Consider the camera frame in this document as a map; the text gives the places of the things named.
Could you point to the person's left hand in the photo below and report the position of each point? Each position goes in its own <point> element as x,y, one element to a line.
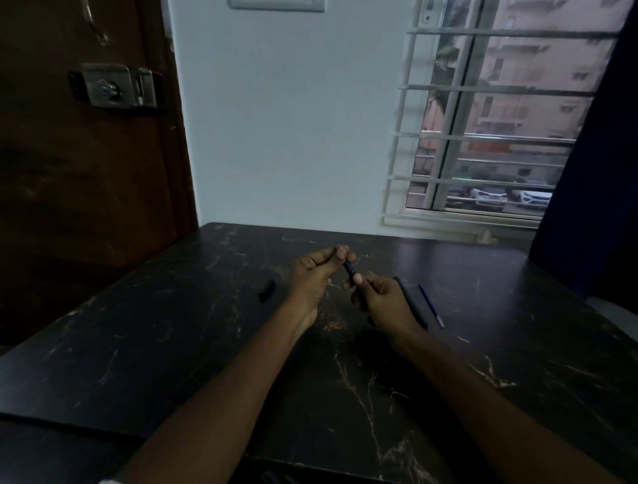
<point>310,284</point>

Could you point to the person's right hand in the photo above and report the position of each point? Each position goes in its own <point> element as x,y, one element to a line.
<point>386,304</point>

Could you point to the person's left thumb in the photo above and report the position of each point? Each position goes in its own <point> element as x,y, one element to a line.
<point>344,254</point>

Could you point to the person's right thumb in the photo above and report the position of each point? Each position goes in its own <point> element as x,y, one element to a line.
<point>353,281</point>

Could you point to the black pen part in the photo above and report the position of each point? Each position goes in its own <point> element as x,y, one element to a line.
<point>349,269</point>

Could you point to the person's right forearm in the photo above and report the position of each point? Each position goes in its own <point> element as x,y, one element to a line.
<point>493,414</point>

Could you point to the person's left forearm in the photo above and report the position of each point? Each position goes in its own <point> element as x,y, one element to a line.
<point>219,399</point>

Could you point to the black pen barrel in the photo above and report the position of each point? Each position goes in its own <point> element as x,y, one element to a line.
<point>411,303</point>

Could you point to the blue pen refill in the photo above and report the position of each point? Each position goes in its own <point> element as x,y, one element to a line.
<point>431,305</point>

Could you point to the black pen cap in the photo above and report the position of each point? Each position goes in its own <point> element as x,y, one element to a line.
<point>267,290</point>

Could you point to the white parked car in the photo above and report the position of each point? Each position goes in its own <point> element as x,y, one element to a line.
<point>533,197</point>
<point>486,195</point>

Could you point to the white window grille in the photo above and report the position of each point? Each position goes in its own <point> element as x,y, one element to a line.
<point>488,114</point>

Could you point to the dark blue curtain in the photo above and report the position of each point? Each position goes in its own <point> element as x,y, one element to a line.
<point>593,164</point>

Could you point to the brown wooden door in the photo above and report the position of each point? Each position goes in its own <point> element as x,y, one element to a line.
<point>84,169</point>

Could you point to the silver door lock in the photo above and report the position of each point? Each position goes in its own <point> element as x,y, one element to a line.
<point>117,86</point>

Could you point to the white window frame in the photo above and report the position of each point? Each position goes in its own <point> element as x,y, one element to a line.
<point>463,149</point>

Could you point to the white switch plate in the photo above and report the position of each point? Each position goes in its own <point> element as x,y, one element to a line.
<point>276,5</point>

